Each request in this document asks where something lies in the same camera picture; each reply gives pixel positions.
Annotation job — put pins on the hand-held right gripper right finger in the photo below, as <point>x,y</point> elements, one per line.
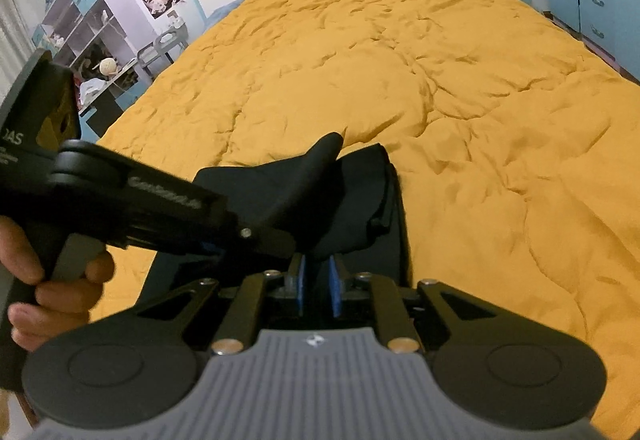
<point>335,290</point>

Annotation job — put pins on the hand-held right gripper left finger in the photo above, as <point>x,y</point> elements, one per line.
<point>299,287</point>

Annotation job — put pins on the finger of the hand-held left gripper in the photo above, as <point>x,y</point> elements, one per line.
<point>265,242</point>

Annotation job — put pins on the black pants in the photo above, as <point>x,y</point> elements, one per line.
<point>360,190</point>

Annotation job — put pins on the person's left hand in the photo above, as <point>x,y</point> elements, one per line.
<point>60,310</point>

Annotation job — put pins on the cluttered desk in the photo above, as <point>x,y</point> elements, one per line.
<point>107,103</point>

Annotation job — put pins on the white plastic bag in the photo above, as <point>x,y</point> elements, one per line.
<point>93,86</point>

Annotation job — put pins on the white round head model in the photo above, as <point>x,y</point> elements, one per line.
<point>108,66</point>

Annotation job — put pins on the white blue bookshelf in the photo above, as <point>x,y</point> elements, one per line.
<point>85,20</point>

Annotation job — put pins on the white curtain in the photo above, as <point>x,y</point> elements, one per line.
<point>12,35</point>

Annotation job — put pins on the white toy figures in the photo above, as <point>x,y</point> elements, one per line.
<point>177,19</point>

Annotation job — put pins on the yellow quilted blanket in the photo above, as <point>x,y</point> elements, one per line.
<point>450,120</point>

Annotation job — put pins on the blue pillow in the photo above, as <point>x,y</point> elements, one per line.
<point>235,3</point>

